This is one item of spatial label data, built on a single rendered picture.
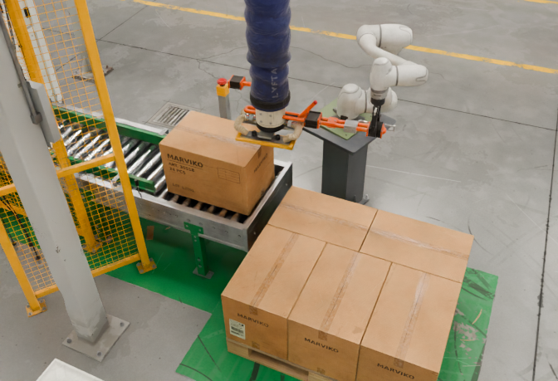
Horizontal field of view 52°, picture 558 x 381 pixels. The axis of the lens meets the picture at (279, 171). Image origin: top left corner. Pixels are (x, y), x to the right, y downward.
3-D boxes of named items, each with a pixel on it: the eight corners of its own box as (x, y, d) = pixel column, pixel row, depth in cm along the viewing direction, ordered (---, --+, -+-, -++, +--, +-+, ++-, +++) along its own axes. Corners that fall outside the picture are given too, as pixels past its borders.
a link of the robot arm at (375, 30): (359, 31, 329) (382, 30, 329) (354, 20, 344) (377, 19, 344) (357, 52, 337) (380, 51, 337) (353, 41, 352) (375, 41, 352)
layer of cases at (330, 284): (226, 337, 342) (220, 294, 317) (291, 227, 412) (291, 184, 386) (427, 414, 303) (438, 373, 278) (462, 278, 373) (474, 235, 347)
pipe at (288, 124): (236, 134, 329) (235, 125, 325) (250, 109, 347) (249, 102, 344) (293, 143, 321) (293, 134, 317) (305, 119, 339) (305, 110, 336)
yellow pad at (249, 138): (235, 140, 330) (234, 134, 327) (241, 130, 337) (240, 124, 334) (291, 150, 322) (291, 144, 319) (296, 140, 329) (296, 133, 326)
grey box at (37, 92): (22, 134, 277) (2, 80, 258) (30, 128, 281) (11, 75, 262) (55, 144, 271) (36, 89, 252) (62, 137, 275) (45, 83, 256)
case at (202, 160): (167, 192, 382) (158, 143, 357) (198, 157, 410) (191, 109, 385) (248, 216, 363) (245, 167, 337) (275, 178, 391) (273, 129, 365)
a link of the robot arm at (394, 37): (361, 99, 404) (393, 99, 404) (363, 118, 396) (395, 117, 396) (377, 17, 338) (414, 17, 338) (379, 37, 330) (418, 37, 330)
